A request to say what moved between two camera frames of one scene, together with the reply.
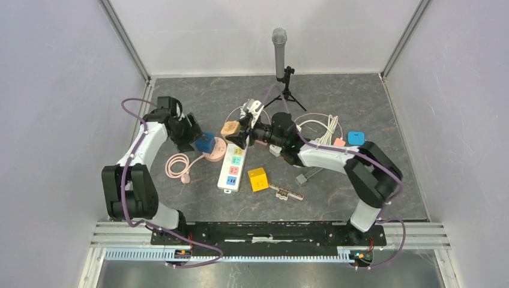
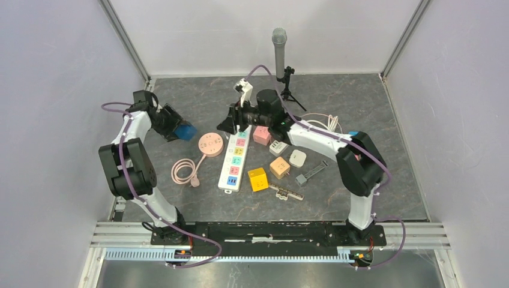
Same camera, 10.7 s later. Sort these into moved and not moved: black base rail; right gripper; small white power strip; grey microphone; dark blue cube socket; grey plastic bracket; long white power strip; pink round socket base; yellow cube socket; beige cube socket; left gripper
Moved: pink round socket base; dark blue cube socket; left gripper; right gripper; beige cube socket
Not moved: grey plastic bracket; grey microphone; small white power strip; yellow cube socket; black base rail; long white power strip
